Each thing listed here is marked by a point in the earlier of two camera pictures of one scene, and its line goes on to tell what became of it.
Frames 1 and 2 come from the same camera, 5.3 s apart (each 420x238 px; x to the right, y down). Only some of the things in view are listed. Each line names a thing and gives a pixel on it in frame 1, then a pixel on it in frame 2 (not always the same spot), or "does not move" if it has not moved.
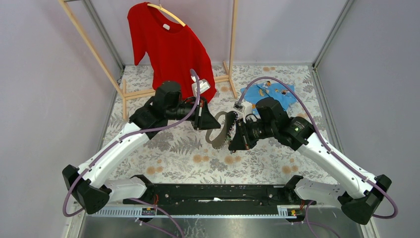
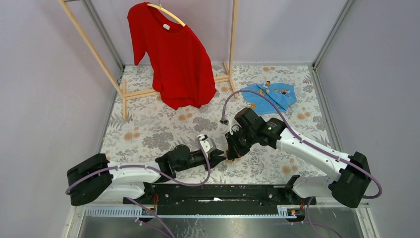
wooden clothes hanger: x=169 y=12 does not move
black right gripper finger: x=237 y=142 → x=233 y=151
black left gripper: x=203 y=118 → x=213 y=160
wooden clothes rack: x=126 y=96 does not move
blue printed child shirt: x=282 y=91 does not move
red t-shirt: x=173 y=49 does not move
